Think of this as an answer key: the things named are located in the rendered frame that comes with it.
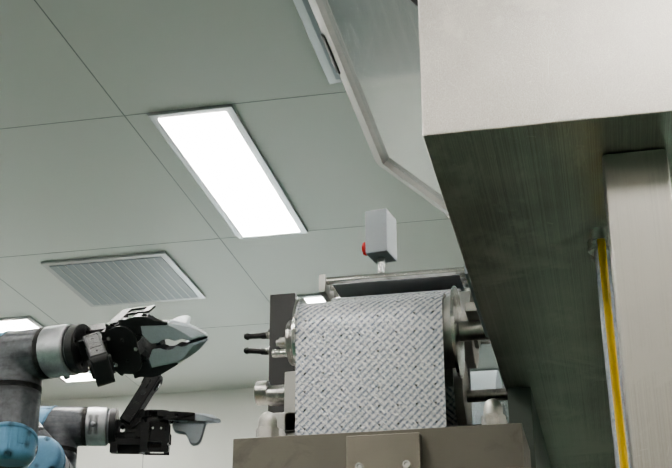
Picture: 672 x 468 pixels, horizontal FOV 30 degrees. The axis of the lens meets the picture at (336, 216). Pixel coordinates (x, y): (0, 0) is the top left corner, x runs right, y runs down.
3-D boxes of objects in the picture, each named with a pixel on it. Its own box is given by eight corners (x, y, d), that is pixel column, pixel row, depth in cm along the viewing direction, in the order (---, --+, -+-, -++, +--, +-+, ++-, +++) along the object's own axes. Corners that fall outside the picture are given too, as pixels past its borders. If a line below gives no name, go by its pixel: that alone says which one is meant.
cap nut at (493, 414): (482, 434, 173) (480, 402, 175) (508, 433, 172) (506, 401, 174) (479, 428, 170) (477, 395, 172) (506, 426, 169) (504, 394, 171)
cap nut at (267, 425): (258, 446, 179) (258, 415, 181) (283, 445, 178) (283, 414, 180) (251, 440, 176) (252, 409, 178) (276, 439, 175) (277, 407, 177)
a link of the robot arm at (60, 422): (31, 453, 244) (35, 410, 248) (88, 454, 245) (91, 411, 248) (24, 444, 237) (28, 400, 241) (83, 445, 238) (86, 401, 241)
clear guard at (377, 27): (384, 160, 315) (386, 159, 315) (542, 274, 294) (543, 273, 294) (280, -97, 221) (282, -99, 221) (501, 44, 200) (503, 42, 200)
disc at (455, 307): (463, 388, 205) (459, 303, 211) (466, 388, 205) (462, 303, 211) (452, 362, 192) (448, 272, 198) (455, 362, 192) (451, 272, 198)
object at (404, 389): (295, 474, 192) (296, 358, 199) (448, 466, 187) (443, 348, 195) (294, 473, 191) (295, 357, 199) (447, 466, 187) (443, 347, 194)
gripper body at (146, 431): (173, 455, 246) (111, 454, 246) (174, 411, 249) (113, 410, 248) (170, 452, 239) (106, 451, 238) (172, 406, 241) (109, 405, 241)
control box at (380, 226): (369, 266, 274) (368, 223, 278) (397, 261, 271) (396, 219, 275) (357, 254, 268) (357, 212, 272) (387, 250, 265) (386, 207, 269)
